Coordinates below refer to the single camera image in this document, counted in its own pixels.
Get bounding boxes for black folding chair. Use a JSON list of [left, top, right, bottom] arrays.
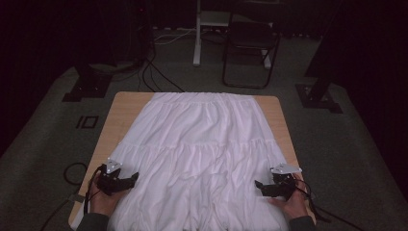
[[221, 13, 282, 90]]

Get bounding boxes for white desk frame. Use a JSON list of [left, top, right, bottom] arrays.
[[191, 0, 273, 70]]

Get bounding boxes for white floor cable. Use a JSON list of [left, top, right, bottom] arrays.
[[153, 28, 197, 46]]

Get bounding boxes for white tiered skirt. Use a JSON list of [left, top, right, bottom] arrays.
[[70, 91, 292, 231]]

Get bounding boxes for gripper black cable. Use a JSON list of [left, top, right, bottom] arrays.
[[83, 164, 108, 216], [293, 177, 368, 231]]

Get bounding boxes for black stand with base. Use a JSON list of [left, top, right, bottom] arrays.
[[62, 62, 114, 103], [294, 32, 344, 115]]

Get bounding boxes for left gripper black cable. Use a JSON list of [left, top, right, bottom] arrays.
[[83, 164, 108, 216]]

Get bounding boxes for person's right hand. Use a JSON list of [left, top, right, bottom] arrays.
[[268, 174, 311, 221]]

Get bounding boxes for black looped floor cable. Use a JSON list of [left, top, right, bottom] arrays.
[[38, 162, 89, 231]]

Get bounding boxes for grey tape strip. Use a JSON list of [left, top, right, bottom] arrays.
[[67, 192, 89, 205]]

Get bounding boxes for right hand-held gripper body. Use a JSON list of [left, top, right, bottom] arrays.
[[262, 163, 303, 201]]

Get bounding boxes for person's left hand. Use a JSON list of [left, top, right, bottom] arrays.
[[88, 174, 128, 217]]

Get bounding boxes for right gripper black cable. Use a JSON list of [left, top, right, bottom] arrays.
[[293, 177, 368, 231]]

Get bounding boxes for black floor cables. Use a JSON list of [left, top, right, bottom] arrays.
[[137, 47, 187, 94]]

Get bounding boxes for dark equipment tower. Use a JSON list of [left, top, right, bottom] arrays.
[[123, 0, 156, 66]]

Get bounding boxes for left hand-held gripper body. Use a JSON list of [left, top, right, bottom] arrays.
[[95, 158, 131, 196]]

